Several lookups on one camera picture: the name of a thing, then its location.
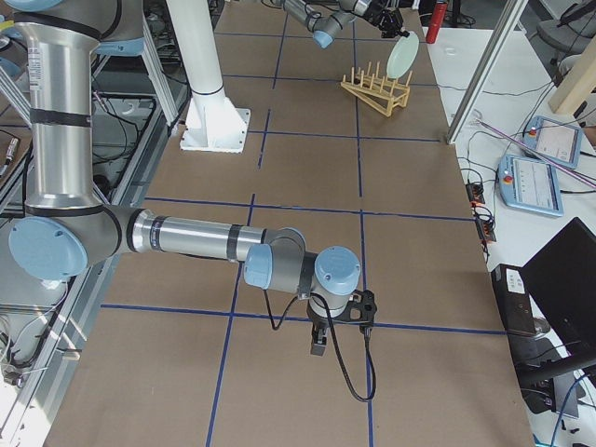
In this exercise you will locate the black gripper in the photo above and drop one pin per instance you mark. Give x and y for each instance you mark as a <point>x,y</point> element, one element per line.
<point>383,19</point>
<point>318,320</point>

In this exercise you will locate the light green round plate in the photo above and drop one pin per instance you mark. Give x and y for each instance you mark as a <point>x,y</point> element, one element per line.
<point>402,56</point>

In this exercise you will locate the wooden plate rack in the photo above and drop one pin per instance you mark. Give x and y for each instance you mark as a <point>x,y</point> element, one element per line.
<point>382,93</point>

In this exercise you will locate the red cylinder bottle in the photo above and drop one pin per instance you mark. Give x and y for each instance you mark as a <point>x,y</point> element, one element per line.
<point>436,21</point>

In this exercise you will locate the far blue teach pendant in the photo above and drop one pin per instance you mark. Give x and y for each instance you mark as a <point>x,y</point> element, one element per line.
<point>551,138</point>

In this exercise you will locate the blue teach pendant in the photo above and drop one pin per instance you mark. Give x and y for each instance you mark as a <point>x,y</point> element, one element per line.
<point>528,184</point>
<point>551,138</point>

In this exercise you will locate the near blue teach pendant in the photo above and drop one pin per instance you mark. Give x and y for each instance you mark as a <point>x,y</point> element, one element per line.
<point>528,184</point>

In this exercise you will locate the black laptop computer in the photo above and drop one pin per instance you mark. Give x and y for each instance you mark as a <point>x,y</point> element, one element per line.
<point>560,278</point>

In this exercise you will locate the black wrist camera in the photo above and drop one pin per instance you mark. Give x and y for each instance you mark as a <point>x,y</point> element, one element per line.
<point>360,309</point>

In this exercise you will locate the aluminium frame column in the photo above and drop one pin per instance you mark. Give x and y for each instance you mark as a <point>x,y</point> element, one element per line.
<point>505,25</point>

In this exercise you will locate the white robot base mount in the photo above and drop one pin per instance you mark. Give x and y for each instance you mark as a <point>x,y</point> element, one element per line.
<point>213,123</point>

